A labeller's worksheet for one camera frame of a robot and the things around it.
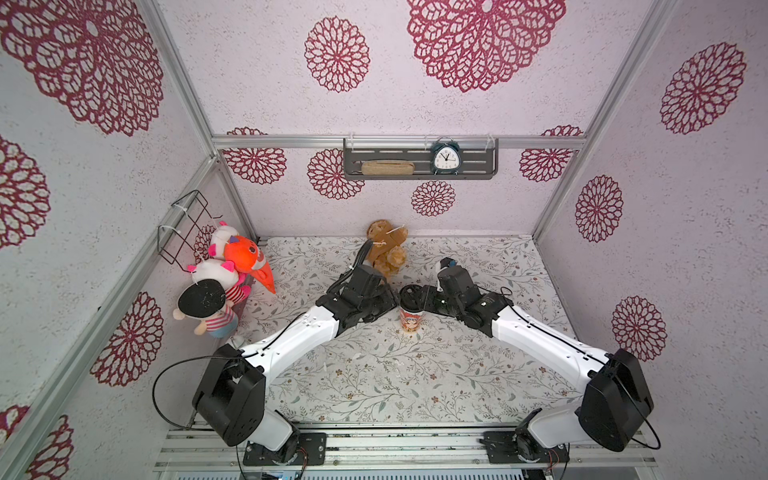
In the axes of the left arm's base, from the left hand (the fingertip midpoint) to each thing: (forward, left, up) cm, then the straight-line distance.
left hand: (396, 301), depth 83 cm
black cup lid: (0, -4, +2) cm, 4 cm away
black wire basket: (+7, +55, +16) cm, 58 cm away
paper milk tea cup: (-3, -4, -6) cm, 8 cm away
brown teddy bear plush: (+25, +2, -7) cm, 26 cm away
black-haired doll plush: (-4, +49, +6) cm, 49 cm away
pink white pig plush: (+8, +51, +4) cm, 51 cm away
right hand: (+1, -6, +1) cm, 6 cm away
